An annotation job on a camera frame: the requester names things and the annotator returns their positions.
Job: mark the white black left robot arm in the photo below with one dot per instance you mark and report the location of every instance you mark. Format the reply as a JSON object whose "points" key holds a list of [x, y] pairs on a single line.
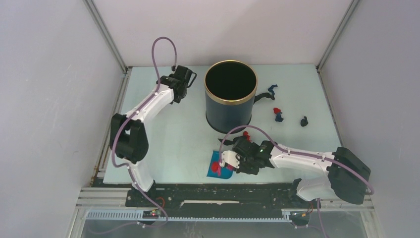
{"points": [[128, 136]]}

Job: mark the red scrap near bin base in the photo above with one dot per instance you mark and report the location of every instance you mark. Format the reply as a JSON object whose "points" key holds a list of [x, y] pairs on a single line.
{"points": [[247, 136]]}

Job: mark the black paper scrap by bin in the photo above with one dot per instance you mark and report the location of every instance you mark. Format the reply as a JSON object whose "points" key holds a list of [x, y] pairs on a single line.
{"points": [[267, 95]]}

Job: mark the aluminium frame post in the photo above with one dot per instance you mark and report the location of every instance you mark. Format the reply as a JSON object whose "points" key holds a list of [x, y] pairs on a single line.
{"points": [[337, 34], [104, 31]]}

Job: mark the black paper scrap right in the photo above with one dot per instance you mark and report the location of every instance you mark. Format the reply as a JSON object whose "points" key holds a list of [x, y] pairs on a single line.
{"points": [[304, 121]]}

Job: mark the small electronics board right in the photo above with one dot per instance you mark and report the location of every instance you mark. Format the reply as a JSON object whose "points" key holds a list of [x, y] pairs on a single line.
{"points": [[298, 215]]}

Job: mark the right aluminium frame post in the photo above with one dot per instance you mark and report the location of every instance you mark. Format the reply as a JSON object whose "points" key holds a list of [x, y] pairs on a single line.
{"points": [[337, 34]]}

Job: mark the aluminium front rail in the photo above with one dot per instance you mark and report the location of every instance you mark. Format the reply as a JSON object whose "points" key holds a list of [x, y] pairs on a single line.
{"points": [[109, 197]]}

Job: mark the black paper scrap far left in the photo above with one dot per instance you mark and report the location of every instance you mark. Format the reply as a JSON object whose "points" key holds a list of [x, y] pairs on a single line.
{"points": [[228, 142]]}

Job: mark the dark blue gold-rimmed bin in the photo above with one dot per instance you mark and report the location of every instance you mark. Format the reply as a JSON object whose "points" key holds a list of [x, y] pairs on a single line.
{"points": [[230, 88]]}

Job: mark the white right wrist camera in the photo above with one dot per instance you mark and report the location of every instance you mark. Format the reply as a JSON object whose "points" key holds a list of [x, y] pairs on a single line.
{"points": [[229, 158]]}

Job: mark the left aluminium frame post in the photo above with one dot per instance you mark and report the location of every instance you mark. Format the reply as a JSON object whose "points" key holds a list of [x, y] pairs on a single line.
{"points": [[104, 31]]}

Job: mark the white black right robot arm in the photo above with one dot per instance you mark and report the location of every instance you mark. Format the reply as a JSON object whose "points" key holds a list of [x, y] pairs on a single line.
{"points": [[339, 174]]}

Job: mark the small electronics board left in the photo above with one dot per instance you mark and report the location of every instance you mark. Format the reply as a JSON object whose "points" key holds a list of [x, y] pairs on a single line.
{"points": [[150, 215]]}

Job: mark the blue dustpan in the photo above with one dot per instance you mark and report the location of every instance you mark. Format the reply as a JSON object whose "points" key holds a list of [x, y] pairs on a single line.
{"points": [[224, 173]]}

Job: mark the small electronics board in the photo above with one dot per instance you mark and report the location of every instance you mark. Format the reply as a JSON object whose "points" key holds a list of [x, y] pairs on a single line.
{"points": [[150, 215], [298, 215]]}

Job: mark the grey slotted cable duct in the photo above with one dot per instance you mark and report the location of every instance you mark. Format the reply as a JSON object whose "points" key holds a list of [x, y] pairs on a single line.
{"points": [[138, 215]]}

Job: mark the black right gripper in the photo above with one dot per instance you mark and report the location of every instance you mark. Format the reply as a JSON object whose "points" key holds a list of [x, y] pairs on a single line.
{"points": [[254, 171]]}

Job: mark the red paper scrap centre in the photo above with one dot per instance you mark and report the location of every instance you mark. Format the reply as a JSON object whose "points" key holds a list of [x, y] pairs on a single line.
{"points": [[215, 167]]}

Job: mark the black mounting base plate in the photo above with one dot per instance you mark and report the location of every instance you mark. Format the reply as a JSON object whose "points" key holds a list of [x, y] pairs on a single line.
{"points": [[220, 200]]}

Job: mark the dark blue paper scrap right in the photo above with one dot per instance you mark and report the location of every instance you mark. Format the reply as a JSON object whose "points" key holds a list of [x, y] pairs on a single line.
{"points": [[279, 117]]}

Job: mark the blue paper scrap far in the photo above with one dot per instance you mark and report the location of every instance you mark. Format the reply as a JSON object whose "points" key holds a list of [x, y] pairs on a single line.
{"points": [[271, 89]]}

